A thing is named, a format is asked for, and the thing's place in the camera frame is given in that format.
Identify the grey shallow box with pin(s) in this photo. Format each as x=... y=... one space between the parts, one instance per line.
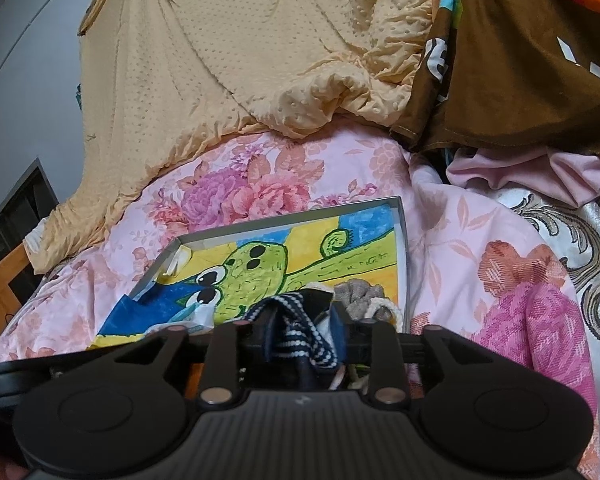
x=404 y=270

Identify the navy striped sock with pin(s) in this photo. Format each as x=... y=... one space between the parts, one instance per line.
x=285 y=310

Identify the silver patterned cloth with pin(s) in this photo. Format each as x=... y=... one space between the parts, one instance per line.
x=590 y=250

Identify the cartoon print towel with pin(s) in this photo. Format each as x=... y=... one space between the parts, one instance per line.
x=260 y=265

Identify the grey scrunchie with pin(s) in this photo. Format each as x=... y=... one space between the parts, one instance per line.
x=357 y=292

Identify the beige dotted blanket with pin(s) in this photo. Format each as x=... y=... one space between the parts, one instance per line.
x=230 y=60

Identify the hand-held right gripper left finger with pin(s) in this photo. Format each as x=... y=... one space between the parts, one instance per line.
x=269 y=347

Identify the wooden bed frame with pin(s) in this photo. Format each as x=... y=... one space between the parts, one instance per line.
x=0 y=285

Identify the brown multicolour striped cloth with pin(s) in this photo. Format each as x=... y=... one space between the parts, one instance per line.
x=505 y=85

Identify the pink floral bedsheet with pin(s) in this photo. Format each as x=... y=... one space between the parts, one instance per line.
x=480 y=270

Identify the pink satin cloth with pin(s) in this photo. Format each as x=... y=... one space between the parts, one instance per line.
x=530 y=175

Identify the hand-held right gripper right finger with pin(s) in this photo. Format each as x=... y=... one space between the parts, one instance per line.
x=337 y=337

